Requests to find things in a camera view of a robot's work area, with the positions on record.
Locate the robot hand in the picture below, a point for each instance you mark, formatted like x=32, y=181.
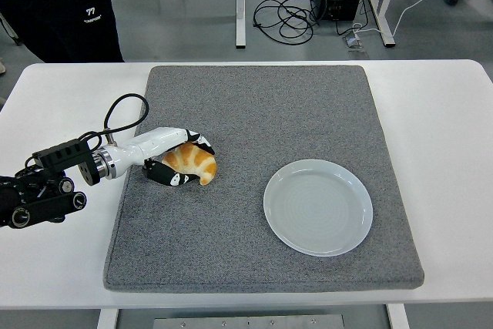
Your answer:
x=154, y=140

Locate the croissant bread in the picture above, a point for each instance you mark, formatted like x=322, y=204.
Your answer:
x=200, y=163

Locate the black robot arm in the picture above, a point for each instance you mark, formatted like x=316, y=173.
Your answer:
x=58, y=153

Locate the pale blue round plate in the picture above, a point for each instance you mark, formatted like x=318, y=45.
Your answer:
x=317, y=207

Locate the grey fabric mat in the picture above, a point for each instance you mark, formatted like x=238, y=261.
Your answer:
x=239, y=105

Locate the person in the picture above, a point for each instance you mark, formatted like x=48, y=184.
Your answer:
x=58, y=9

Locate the grey stand leg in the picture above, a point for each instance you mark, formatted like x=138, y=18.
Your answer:
x=13, y=34

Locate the white table leg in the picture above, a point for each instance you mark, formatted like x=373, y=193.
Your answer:
x=107, y=320
x=398, y=317

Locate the floor socket box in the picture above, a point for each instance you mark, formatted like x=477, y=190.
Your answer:
x=352, y=42

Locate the white desk leg with foot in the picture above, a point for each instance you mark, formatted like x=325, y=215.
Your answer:
x=387, y=36

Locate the white desk post with foot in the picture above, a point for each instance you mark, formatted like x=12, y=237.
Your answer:
x=240, y=5

